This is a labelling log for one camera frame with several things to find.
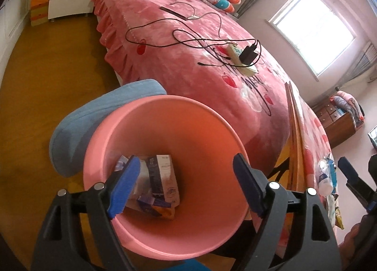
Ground black gold coffee sachet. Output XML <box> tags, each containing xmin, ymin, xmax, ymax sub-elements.
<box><xmin>335</xmin><ymin>206</ymin><xmax>344</xmax><ymax>229</ymax></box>

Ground blue white bag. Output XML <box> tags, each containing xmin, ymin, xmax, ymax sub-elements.
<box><xmin>326</xmin><ymin>153</ymin><xmax>337</xmax><ymax>194</ymax></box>

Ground large pale blue-feather bag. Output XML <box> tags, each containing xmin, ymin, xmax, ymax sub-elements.
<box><xmin>325</xmin><ymin>194</ymin><xmax>336</xmax><ymax>228</ymax></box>

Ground white blue plastic bottle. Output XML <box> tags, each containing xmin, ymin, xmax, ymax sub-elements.
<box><xmin>317</xmin><ymin>159</ymin><xmax>334</xmax><ymax>197</ymax></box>

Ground red snack bag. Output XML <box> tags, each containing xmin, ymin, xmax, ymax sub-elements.
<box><xmin>114</xmin><ymin>155</ymin><xmax>151</xmax><ymax>201</ymax></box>

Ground orange bread wrapper pack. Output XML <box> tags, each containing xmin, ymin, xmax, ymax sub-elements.
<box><xmin>126</xmin><ymin>194</ymin><xmax>175</xmax><ymax>220</ymax></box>

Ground pink plastic trash bin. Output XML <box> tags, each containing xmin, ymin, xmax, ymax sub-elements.
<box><xmin>83</xmin><ymin>95</ymin><xmax>248</xmax><ymax>261</ymax></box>

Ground bedroom window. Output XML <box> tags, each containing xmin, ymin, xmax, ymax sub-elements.
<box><xmin>268</xmin><ymin>0</ymin><xmax>356</xmax><ymax>80</ymax></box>

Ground person's right hand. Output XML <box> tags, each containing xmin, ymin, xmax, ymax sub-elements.
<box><xmin>339</xmin><ymin>214</ymin><xmax>376</xmax><ymax>270</ymax></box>

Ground brown wooden dresser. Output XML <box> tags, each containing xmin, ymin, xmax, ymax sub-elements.
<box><xmin>314</xmin><ymin>101</ymin><xmax>357</xmax><ymax>148</ymax></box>

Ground red checked plastic tablecloth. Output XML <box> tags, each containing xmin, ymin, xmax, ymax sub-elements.
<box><xmin>268</xmin><ymin>82</ymin><xmax>332</xmax><ymax>210</ymax></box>

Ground folded blankets pile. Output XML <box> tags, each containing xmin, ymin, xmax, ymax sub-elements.
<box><xmin>330</xmin><ymin>90</ymin><xmax>365</xmax><ymax>129</ymax></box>

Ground blue fabric stool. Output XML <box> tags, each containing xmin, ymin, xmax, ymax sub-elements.
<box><xmin>49</xmin><ymin>79</ymin><xmax>167</xmax><ymax>178</ymax></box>

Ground black power adapter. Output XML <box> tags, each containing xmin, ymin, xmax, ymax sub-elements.
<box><xmin>239</xmin><ymin>44</ymin><xmax>258</xmax><ymax>66</ymax></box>

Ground white power strip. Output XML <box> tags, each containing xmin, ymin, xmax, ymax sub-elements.
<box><xmin>226</xmin><ymin>43</ymin><xmax>260</xmax><ymax>77</ymax></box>

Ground lower cartoon bolster pillow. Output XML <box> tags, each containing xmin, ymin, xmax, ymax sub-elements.
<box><xmin>206</xmin><ymin>0</ymin><xmax>234</xmax><ymax>14</ymax></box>

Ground pink bed with bedspread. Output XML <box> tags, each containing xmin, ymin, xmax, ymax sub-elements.
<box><xmin>93</xmin><ymin>0</ymin><xmax>289</xmax><ymax>172</ymax></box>

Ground white built-in wardrobe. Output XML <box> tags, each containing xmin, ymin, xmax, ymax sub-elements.
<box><xmin>1</xmin><ymin>0</ymin><xmax>29</xmax><ymax>79</ymax></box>

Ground black phone on bed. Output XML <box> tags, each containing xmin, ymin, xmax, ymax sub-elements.
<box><xmin>159</xmin><ymin>6</ymin><xmax>188</xmax><ymax>21</ymax></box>

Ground orange boxes beside cabinet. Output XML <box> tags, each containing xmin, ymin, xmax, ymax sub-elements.
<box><xmin>30</xmin><ymin>0</ymin><xmax>50</xmax><ymax>26</ymax></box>

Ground wall mounted television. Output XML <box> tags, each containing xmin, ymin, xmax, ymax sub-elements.
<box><xmin>367</xmin><ymin>126</ymin><xmax>377</xmax><ymax>151</ymax></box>

